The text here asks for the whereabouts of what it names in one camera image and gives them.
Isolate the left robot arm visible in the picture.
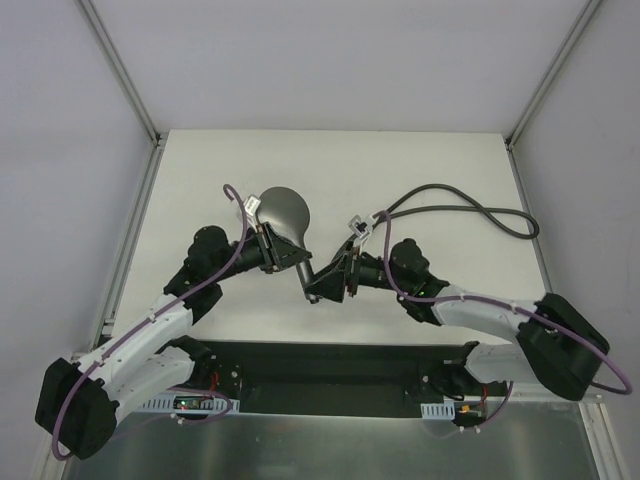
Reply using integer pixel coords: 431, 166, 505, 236
35, 218, 311, 461

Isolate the right aluminium frame post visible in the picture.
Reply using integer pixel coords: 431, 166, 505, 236
504, 0, 606, 151

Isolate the right white cable duct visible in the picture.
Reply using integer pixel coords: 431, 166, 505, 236
420, 400, 487, 421

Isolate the aluminium frame post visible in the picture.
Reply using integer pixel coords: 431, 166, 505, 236
74, 0, 169, 149
504, 0, 606, 151

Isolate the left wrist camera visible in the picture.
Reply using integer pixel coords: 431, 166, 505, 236
236, 194, 262, 223

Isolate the white cable duct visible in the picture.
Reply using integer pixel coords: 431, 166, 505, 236
420, 400, 487, 421
138, 393, 240, 416

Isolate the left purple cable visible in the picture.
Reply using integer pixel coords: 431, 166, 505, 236
51, 184, 251, 460

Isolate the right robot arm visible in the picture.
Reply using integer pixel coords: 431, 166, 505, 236
304, 238, 609, 401

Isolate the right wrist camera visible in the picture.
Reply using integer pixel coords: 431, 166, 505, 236
348, 213, 379, 242

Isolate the left aluminium frame post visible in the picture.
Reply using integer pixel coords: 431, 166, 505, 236
74, 0, 169, 149

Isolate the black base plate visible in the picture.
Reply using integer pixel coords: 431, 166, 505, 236
144, 337, 516, 415

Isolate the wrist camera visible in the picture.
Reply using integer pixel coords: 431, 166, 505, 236
236, 194, 262, 223
348, 213, 379, 242

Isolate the left white cable duct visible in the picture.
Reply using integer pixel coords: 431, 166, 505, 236
138, 393, 240, 416

